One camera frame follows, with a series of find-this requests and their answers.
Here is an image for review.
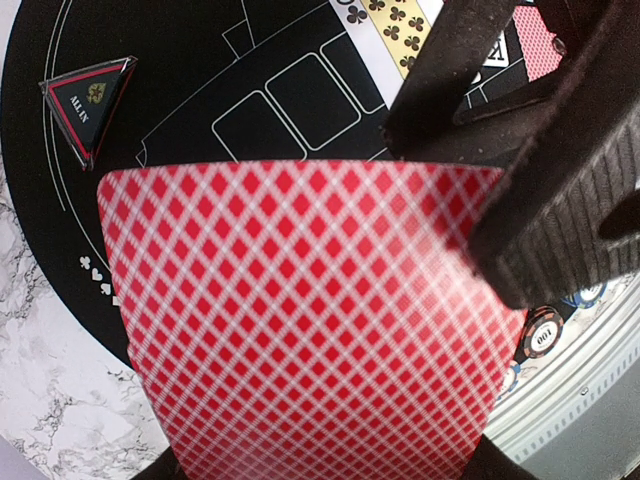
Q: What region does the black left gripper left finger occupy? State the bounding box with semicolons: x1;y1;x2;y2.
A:
381;1;517;161

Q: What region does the white red chip stack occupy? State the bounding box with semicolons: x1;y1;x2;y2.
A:
522;311;564;359

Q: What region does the red triangular all-in marker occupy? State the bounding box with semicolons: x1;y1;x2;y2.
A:
39;56;138;171

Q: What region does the red playing card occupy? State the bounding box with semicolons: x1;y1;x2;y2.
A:
513;6;562;81

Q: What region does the round black poker mat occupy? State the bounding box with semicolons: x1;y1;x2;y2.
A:
1;1;392;361

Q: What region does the face-up playing card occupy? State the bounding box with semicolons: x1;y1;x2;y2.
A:
331;0;444;82

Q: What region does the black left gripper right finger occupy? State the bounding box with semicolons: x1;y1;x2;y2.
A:
469;1;639;309

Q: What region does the red playing card deck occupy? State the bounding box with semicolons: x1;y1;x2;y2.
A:
97;160;524;479

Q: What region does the white red poker chip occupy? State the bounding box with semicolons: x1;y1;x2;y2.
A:
498;360;521;399

